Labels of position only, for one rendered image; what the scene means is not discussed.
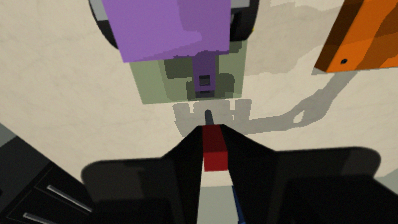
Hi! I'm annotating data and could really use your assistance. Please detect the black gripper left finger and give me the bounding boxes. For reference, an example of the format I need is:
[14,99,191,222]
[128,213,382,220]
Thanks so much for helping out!
[80,125,203,224]

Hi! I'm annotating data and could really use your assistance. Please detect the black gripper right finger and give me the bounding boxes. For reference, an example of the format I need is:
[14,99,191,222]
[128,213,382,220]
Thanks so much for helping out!
[219,124,381,224]

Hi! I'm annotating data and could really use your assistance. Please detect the purple wheeled trolley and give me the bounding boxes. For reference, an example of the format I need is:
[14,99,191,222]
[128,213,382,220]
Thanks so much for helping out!
[89,0,259,92]

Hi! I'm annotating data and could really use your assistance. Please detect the grey-green ramp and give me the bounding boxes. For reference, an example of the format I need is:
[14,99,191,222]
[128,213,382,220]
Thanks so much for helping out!
[129,39,248,105]

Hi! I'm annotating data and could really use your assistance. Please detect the red-headed pin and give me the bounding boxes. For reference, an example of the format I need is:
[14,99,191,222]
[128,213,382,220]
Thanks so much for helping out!
[202,110,228,172]

